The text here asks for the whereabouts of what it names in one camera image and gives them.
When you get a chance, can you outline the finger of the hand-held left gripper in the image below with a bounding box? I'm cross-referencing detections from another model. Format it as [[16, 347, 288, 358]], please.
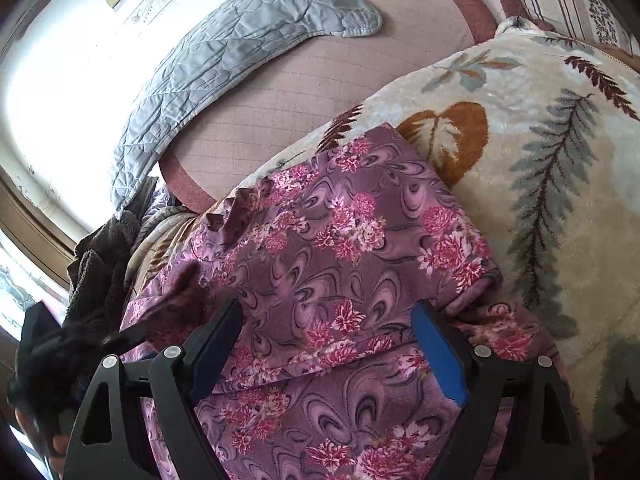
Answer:
[[102, 265, 201, 356]]

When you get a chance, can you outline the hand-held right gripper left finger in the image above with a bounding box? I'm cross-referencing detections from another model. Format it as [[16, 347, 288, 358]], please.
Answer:
[[62, 299, 245, 480]]

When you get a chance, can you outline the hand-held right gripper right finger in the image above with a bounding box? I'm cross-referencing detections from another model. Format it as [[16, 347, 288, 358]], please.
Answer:
[[411, 300, 583, 480]]

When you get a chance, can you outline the purple floral garment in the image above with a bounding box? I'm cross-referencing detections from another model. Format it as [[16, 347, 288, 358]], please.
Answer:
[[120, 122, 591, 480]]

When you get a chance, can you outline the person's left hand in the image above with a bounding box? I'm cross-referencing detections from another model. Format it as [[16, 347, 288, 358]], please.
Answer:
[[15, 402, 71, 471]]

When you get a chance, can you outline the patterned window curtain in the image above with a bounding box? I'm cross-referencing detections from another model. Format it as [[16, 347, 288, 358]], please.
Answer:
[[0, 245, 68, 346]]

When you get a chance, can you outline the dark brown cloth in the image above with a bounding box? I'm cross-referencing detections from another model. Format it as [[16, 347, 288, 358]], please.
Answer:
[[65, 180, 161, 341]]

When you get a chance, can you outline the cream leaf-print fleece blanket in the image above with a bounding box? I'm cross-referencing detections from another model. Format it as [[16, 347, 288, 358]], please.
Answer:
[[122, 17, 640, 461]]

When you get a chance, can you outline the pink bed sheet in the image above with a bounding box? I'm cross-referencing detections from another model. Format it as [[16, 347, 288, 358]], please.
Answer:
[[160, 0, 498, 213]]

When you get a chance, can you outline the grey quilted pad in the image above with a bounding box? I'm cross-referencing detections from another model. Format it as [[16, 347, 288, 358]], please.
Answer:
[[109, 0, 383, 208]]

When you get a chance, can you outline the wooden window frame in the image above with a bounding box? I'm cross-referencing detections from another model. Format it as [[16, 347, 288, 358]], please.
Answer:
[[0, 165, 76, 286]]

